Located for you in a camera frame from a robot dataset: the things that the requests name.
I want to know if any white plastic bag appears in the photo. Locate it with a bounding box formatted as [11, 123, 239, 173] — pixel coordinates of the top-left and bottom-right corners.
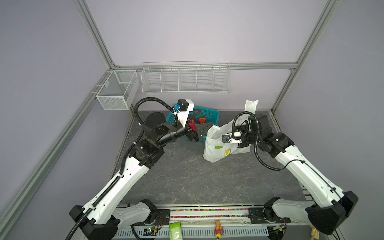
[203, 100, 259, 163]

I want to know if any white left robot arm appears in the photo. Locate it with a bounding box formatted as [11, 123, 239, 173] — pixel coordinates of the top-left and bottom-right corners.
[66, 97, 214, 240]

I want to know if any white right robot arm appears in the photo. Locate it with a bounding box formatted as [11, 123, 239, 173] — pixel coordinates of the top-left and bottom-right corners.
[224, 112, 359, 235]

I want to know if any red fake strawberry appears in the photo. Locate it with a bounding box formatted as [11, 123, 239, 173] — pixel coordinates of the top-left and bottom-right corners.
[199, 116, 207, 124]

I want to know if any green packet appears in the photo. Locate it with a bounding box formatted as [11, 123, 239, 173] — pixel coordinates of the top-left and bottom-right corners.
[169, 223, 183, 240]

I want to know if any small orange toy figure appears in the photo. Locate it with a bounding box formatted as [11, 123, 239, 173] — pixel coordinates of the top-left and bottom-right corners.
[215, 221, 224, 240]

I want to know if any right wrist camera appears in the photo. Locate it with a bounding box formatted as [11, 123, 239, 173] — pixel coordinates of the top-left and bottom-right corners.
[222, 131, 243, 144]

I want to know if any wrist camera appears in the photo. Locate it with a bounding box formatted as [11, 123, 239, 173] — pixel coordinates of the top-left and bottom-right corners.
[174, 99, 195, 122]
[222, 131, 243, 144]

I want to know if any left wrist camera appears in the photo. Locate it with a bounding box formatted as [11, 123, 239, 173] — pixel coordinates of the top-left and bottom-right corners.
[174, 99, 195, 122]

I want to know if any white wire wall shelf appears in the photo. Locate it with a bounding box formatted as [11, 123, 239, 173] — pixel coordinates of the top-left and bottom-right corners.
[141, 61, 232, 94]

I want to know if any white wire mesh box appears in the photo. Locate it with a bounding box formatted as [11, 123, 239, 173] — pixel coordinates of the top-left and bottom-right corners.
[96, 70, 140, 111]

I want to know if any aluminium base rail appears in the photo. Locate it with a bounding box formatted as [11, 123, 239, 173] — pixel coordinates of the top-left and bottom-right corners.
[78, 204, 346, 240]

